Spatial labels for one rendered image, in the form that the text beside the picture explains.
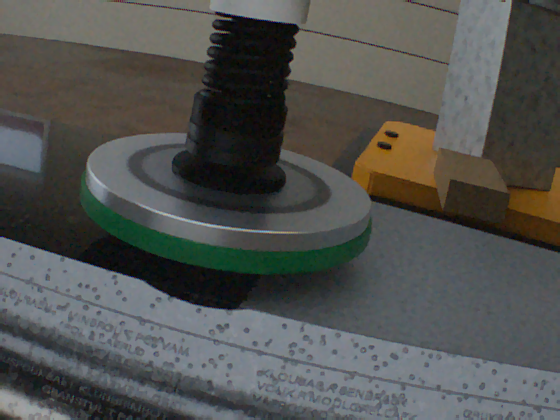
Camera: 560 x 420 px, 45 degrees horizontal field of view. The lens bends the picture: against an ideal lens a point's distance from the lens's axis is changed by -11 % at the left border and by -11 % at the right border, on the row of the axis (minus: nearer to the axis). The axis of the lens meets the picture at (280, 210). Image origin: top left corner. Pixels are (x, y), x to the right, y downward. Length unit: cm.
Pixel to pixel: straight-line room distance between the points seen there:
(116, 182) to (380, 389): 22
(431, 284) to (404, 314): 7
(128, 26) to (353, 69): 224
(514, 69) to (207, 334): 92
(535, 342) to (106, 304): 31
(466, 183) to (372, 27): 566
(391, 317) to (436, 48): 621
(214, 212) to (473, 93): 92
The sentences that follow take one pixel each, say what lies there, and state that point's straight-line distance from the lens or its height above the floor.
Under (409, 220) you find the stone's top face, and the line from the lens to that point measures 72.
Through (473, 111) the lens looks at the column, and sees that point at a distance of 133.
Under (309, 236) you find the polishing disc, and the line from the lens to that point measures 46.
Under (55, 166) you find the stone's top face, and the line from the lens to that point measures 70.
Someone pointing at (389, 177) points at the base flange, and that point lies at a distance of 119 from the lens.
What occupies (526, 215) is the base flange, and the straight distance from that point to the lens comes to 120.
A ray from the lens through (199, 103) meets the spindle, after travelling 52.
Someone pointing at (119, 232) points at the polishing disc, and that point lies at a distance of 47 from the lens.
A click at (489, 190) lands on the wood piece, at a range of 108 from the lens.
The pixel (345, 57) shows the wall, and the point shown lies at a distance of 673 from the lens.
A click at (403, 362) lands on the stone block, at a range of 48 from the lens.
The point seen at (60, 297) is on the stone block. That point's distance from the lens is 51.
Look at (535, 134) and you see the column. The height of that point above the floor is 89.
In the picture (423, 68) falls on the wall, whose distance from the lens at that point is 670.
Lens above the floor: 108
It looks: 19 degrees down
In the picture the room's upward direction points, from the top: 11 degrees clockwise
